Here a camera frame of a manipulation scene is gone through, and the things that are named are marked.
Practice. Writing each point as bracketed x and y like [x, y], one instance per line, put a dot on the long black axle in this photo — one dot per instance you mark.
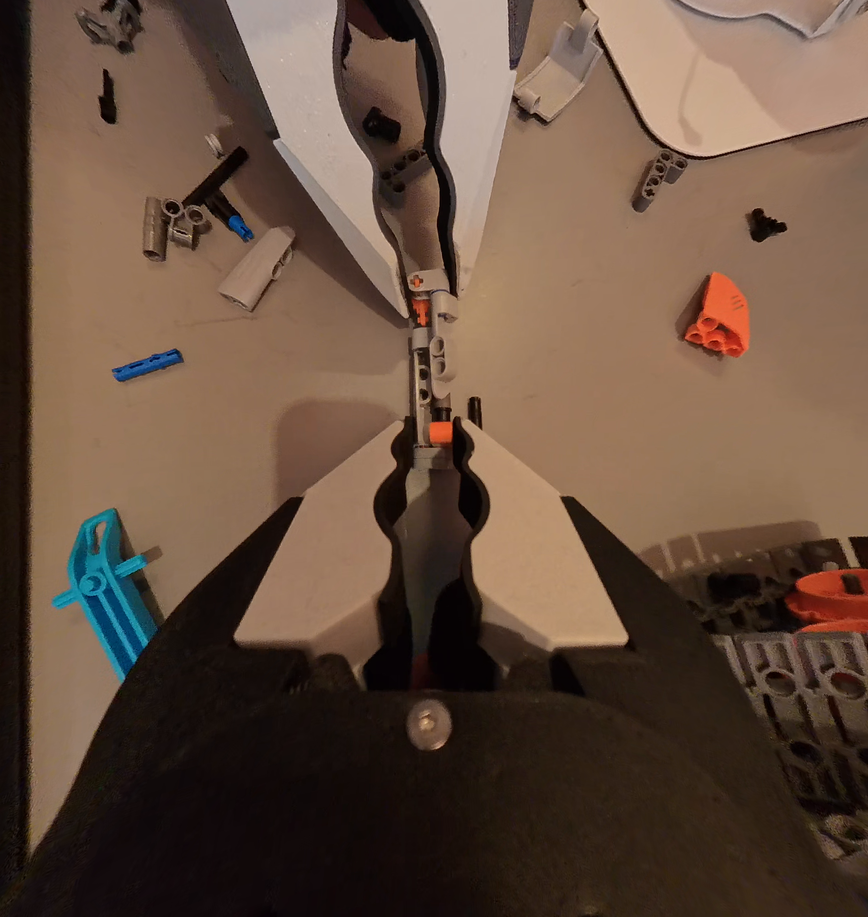
[215, 177]

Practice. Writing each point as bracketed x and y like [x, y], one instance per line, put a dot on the grey cross connector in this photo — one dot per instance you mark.
[186, 223]

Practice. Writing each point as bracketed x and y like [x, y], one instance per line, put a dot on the grey cylinder assembly orange connector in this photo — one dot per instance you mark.
[434, 358]

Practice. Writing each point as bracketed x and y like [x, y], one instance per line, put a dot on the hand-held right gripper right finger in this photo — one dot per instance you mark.
[548, 573]

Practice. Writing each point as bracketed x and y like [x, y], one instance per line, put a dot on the small grey holed beam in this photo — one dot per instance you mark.
[430, 278]

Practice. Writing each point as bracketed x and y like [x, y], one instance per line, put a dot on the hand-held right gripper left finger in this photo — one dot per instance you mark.
[312, 573]

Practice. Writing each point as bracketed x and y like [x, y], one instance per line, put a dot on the small orange pin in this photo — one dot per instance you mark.
[420, 308]

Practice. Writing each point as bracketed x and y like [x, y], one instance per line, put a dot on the grey and black connector assembly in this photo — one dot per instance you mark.
[111, 25]

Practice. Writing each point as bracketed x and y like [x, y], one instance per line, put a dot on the toy tracked robot orange wheels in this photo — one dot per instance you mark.
[821, 680]

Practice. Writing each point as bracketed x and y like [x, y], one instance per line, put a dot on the black angled connector blue pin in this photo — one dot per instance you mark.
[229, 215]

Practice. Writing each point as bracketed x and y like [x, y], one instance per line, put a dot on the small black pin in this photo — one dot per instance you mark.
[475, 412]

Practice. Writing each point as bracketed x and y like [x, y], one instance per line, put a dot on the grey bush blue pin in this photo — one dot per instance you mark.
[448, 304]

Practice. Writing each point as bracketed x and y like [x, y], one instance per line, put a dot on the small grey bush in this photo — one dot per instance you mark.
[214, 145]

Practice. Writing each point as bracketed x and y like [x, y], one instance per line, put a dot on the white curved panel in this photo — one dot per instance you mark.
[256, 269]

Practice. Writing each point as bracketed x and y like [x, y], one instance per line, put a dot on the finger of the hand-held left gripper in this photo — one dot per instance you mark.
[477, 93]
[297, 93]

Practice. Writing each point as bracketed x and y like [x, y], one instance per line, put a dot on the blue holed rod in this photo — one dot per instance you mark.
[147, 365]

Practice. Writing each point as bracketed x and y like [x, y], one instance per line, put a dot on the dark grey angled beam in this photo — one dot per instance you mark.
[657, 181]
[403, 172]

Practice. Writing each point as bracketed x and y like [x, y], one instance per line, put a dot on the small black connector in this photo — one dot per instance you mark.
[767, 226]

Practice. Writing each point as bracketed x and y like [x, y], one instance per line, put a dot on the grey tube connector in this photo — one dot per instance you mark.
[156, 229]

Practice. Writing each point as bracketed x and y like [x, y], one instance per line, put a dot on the light grey hinged panel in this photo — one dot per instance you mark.
[559, 71]

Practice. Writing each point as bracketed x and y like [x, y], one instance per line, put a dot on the orange wedge panel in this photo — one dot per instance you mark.
[720, 312]

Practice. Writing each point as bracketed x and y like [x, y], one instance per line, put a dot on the turquoise plastic tool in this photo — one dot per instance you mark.
[104, 594]

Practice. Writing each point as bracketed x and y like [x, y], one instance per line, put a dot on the dark textured mat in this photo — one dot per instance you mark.
[0, 430]

